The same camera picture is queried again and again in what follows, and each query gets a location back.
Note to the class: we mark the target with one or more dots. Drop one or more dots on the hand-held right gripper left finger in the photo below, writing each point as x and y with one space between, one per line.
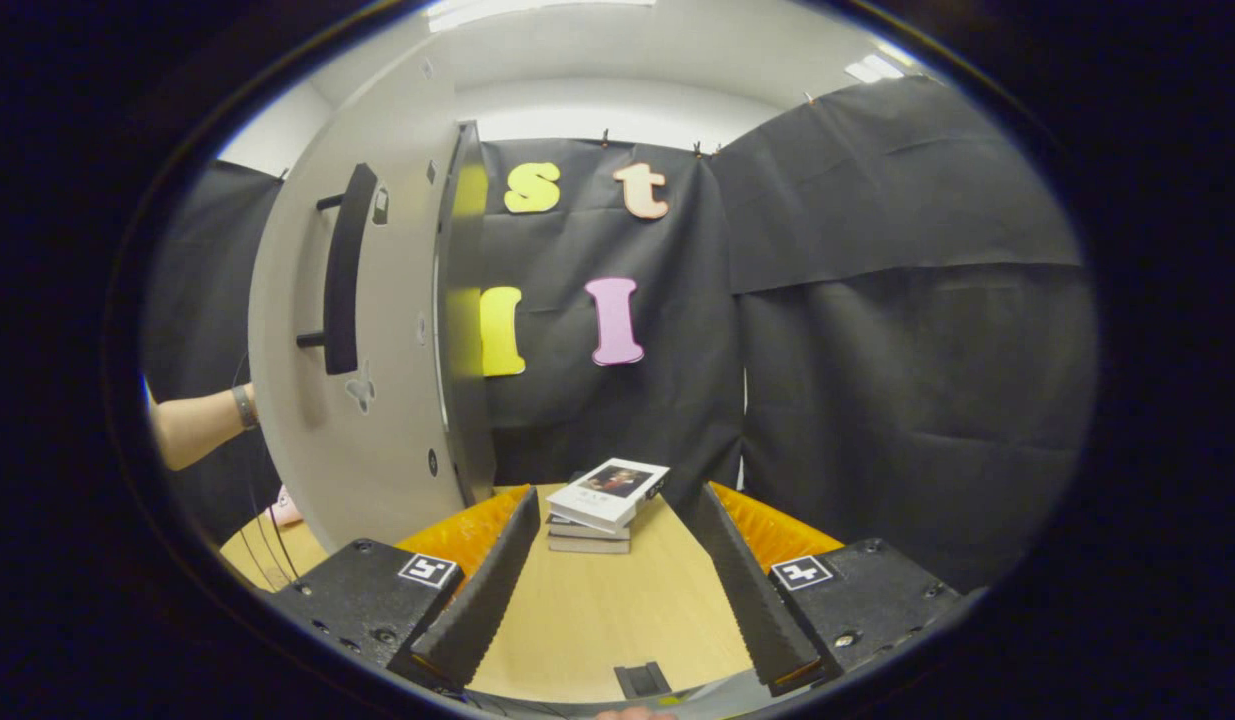
482 600

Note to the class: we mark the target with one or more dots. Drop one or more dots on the white photo-cover book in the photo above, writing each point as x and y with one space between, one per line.
607 495

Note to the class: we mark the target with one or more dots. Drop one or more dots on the grey book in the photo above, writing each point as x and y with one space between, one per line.
587 533
587 546

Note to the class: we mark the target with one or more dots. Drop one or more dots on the black wristband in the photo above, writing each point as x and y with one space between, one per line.
244 407

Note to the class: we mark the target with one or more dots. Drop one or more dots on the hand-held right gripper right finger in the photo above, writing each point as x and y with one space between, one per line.
747 590

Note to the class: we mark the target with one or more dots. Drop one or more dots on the black backdrop cloth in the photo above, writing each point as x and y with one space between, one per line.
877 400

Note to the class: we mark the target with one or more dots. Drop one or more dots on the ceiling light panel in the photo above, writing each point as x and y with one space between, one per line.
874 68

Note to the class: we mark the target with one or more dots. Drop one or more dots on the beige cabinet door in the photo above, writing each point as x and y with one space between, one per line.
397 400

